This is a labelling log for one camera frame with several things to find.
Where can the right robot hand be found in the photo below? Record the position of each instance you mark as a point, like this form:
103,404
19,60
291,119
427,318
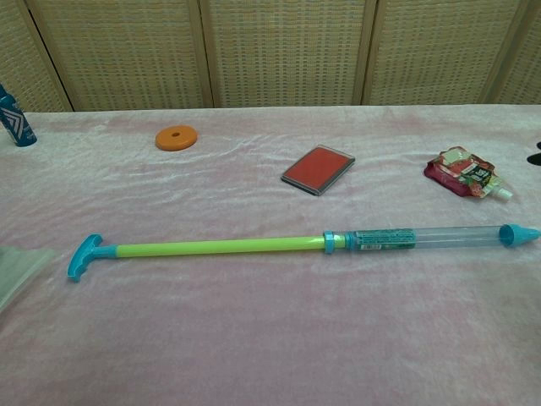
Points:
536,160

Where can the clear plastic tube with label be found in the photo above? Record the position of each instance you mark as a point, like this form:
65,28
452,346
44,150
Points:
456,237

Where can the red strawberry drink pouch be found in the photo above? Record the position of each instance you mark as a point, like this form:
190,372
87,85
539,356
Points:
460,173

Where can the woven folding screen panel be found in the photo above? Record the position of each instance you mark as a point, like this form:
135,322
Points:
439,51
287,51
524,59
127,51
21,51

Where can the red ink pad case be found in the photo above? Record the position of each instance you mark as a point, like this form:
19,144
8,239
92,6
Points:
317,169

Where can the pink fleece table cloth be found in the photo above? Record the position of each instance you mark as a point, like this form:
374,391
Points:
270,321

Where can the orange plastic disc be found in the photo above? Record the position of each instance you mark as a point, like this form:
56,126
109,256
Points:
186,141

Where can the blue patterned bottle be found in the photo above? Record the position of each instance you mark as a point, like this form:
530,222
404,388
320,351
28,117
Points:
19,127

